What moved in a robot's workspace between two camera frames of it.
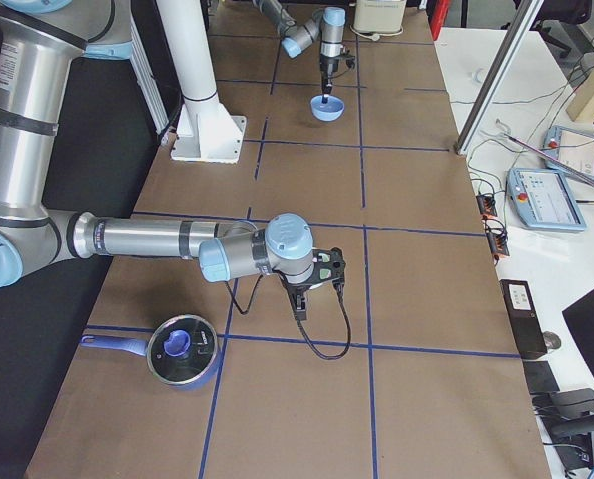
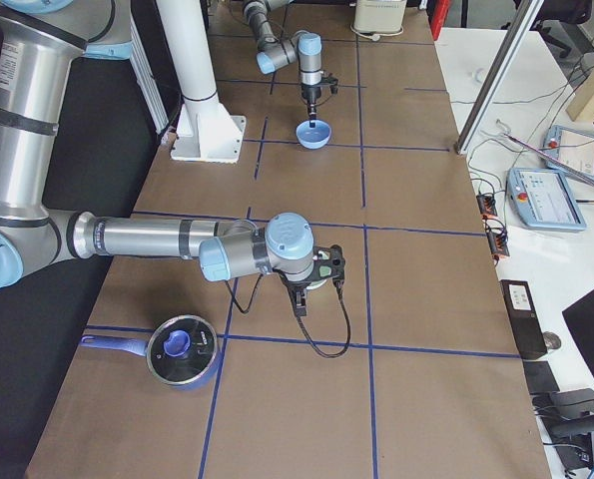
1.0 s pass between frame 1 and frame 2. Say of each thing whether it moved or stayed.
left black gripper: moved
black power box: stayed
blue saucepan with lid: stayed
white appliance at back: stayed
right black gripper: stayed
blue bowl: moved
